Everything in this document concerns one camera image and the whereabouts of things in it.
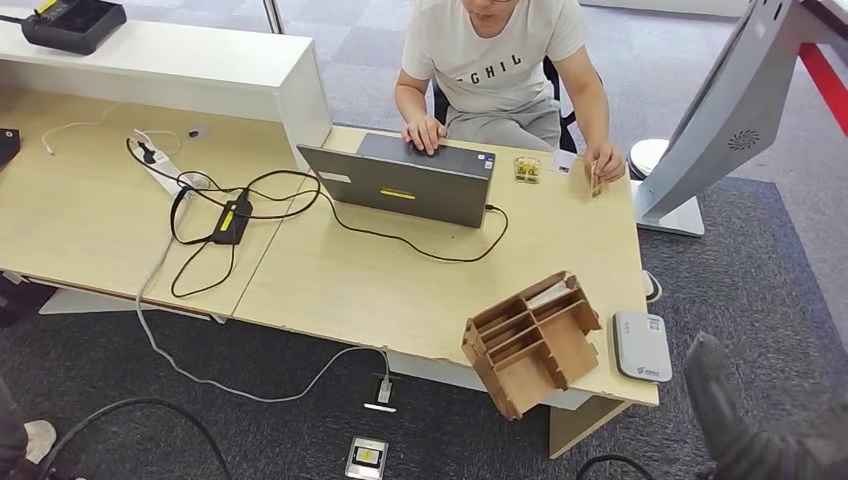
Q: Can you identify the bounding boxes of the light wood desk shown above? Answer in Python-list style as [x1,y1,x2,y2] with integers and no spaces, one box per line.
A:
[0,86,323,326]
[230,125,660,460]

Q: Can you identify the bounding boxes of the grey kiosk stand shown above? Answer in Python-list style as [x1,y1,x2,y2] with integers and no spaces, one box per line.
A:
[629,0,848,238]

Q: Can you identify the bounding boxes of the flat black object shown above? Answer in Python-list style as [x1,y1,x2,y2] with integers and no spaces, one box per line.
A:
[0,129,21,171]

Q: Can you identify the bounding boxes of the person's left hand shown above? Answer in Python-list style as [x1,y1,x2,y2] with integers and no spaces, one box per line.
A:
[582,142,627,185]

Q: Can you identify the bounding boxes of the white round disc base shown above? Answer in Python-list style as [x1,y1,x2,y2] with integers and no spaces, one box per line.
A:
[627,137,672,182]

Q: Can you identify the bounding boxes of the black laptop charger cable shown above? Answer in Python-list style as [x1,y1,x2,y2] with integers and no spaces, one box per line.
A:
[168,170,510,301]

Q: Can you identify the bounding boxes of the metal pole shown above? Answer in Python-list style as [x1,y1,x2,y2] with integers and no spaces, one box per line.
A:
[262,0,287,36]

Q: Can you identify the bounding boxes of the thick black cable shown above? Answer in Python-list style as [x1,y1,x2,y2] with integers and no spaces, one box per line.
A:
[36,397,234,480]

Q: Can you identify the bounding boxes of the black office chair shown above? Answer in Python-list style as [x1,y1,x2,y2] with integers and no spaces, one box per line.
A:
[432,56,580,155]

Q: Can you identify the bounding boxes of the white card reader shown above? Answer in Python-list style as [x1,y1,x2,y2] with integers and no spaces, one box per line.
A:
[611,311,674,384]

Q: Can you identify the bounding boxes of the black device with yellow sticker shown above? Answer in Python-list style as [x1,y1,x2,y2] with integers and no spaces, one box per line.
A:
[19,0,128,58]

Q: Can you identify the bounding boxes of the person's right hand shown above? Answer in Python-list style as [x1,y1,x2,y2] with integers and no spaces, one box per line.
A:
[402,116,448,157]

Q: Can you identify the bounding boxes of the small clear box yellow contents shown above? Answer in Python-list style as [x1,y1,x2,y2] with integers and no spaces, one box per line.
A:
[513,156,542,185]

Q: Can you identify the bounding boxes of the black mains cable with plug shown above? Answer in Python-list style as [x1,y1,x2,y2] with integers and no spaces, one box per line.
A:
[124,137,250,207]

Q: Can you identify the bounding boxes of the pale card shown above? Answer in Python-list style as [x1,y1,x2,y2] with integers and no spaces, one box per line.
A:
[526,281,575,310]

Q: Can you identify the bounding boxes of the floor power socket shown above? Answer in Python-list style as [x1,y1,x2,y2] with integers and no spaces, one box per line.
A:
[362,374,399,415]

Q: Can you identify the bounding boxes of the red bar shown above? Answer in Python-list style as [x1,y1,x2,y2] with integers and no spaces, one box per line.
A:
[798,42,848,137]

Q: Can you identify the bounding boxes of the black power adapter yellow label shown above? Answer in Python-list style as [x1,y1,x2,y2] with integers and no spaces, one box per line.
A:
[210,197,254,247]

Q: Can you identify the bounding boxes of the silver floor box lid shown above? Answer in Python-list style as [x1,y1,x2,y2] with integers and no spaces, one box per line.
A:
[344,435,390,480]

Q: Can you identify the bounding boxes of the wooden compartment organizer box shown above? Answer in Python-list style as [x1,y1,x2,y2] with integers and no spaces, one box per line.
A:
[461,270,603,422]

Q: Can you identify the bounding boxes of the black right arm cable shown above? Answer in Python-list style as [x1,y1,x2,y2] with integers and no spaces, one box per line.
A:
[574,453,657,480]

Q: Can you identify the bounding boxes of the white power strip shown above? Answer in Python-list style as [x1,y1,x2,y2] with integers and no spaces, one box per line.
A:
[127,139,195,200]

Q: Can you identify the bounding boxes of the thin white cable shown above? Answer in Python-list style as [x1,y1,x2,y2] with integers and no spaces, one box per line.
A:
[40,102,181,158]

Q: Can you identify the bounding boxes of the grey laptop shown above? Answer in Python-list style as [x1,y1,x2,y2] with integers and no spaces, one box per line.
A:
[296,132,497,230]

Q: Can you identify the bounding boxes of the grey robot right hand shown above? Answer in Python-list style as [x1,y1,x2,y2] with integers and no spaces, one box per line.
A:
[684,332,848,480]

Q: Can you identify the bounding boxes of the person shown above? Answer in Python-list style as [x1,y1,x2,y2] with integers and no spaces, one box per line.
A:
[394,0,627,185]

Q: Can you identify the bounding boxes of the grey power strip cable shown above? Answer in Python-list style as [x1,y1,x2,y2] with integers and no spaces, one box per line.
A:
[134,192,393,407]

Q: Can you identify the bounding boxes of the white counter shelf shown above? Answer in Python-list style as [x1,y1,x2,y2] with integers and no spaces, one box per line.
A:
[0,9,333,172]

